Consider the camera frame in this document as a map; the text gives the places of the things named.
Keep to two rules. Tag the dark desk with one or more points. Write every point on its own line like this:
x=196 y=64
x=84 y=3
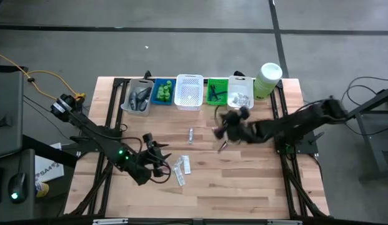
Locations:
x=28 y=212

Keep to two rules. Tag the shiny silver wrapped item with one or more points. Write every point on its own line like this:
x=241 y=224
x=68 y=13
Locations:
x=190 y=135

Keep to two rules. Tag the black frame bracket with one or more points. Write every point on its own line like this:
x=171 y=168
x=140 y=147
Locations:
x=239 y=74
x=147 y=75

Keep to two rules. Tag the white paper packet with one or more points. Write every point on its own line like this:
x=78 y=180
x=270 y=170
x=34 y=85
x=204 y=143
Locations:
x=187 y=164
x=235 y=100
x=240 y=94

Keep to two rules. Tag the black desk bar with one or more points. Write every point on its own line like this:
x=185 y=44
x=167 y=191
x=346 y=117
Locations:
x=50 y=153

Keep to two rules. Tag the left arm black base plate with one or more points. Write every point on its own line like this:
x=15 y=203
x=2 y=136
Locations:
x=84 y=147

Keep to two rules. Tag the blue disposable razor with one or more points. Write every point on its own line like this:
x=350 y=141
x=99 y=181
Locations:
x=211 y=92
x=216 y=97
x=220 y=93

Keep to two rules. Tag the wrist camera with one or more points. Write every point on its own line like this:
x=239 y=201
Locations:
x=147 y=137
x=244 y=112

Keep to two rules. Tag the green Pert shampoo bottle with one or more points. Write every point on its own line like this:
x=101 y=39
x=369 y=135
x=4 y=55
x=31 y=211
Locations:
x=165 y=88
x=169 y=84
x=161 y=97
x=161 y=91
x=167 y=97

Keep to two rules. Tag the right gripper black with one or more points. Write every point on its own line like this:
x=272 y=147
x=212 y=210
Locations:
x=242 y=129

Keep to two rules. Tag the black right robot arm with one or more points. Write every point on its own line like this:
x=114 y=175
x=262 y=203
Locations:
x=293 y=123

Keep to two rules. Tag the black desk frame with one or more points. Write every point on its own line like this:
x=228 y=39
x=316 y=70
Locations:
x=365 y=104

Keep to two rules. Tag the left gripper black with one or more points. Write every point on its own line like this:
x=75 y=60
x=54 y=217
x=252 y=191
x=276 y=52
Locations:
x=153 y=161

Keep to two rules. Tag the blue plastic basket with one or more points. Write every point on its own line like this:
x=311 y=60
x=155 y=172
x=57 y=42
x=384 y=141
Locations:
x=156 y=101

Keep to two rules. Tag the yellow can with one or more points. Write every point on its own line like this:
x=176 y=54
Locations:
x=43 y=189

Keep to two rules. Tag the white perforated plastic basket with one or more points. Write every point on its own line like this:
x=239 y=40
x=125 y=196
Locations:
x=189 y=92

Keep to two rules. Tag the green plastic basket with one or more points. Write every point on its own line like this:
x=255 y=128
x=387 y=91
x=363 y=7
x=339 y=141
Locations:
x=217 y=82

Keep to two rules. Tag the white printed paper box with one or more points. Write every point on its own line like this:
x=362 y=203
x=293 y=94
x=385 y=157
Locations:
x=48 y=168

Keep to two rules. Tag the grey plastic bin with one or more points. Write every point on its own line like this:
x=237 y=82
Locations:
x=126 y=103

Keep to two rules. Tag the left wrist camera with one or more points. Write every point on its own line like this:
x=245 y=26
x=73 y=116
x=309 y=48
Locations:
x=147 y=137

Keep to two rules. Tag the black computer mouse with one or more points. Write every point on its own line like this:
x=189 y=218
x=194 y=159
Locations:
x=17 y=187

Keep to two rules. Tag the white plastic bin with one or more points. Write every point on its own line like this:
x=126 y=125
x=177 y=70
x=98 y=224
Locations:
x=240 y=82

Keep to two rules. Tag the silver table edge bracket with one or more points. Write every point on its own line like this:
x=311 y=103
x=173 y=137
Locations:
x=110 y=222
x=284 y=222

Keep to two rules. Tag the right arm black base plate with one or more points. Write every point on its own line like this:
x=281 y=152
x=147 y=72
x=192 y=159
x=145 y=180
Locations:
x=306 y=147

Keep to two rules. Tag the black metal table frame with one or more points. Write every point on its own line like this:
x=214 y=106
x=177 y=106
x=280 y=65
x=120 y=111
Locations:
x=117 y=82

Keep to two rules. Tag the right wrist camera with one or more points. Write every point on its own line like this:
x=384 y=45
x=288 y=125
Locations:
x=244 y=112

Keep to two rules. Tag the grey desk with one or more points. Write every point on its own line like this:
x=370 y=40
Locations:
x=6 y=109

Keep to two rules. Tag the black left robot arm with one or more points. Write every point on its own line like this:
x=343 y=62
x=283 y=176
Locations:
x=97 y=137

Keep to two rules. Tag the green disinfecting wipes canister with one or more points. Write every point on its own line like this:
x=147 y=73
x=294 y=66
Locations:
x=268 y=78

